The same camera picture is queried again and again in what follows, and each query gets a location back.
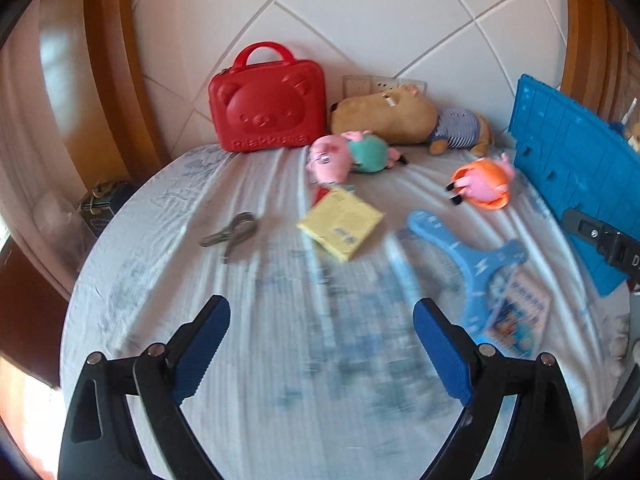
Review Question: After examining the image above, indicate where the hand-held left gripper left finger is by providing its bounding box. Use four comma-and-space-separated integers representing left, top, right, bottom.
58, 295, 232, 480

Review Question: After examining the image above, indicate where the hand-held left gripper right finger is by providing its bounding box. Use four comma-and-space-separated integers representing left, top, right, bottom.
413, 297, 585, 480

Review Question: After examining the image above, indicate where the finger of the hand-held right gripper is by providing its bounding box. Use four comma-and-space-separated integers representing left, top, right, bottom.
561, 207, 621, 263

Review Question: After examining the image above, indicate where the blue cartoon print box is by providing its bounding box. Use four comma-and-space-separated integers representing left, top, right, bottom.
482, 270, 551, 359

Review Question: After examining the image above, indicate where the blue plastic crate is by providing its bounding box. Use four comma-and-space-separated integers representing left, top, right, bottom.
508, 74, 640, 297

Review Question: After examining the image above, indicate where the blue three-arm boomerang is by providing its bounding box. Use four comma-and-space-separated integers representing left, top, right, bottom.
398, 210, 529, 336

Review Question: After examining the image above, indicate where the white cloth covered desktop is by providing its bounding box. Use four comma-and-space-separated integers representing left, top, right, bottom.
60, 142, 626, 480

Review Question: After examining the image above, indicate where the yellow plush toy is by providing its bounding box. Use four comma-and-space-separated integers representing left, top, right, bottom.
622, 110, 640, 153

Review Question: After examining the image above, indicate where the pink pig plush orange dress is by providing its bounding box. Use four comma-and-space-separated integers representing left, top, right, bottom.
446, 152, 518, 211

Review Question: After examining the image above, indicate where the yellow flat packet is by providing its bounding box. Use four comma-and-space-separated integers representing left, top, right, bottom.
296, 186, 386, 263

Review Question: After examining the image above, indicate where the dark box beside table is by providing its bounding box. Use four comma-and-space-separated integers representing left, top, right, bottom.
77, 180, 133, 233

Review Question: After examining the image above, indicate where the clear plastic bag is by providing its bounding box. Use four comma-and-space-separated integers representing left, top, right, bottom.
32, 192, 96, 271

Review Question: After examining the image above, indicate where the pink pig plush green dress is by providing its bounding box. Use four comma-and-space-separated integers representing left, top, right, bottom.
306, 130, 410, 187

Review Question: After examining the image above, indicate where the brown plush dog striped shirt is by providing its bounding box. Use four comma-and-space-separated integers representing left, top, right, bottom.
330, 85, 493, 157

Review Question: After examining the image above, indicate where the red bear carry case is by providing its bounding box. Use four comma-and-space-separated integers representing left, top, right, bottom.
208, 42, 328, 153

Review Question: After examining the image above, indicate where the white wall socket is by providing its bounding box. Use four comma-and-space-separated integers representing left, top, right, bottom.
342, 75, 428, 101

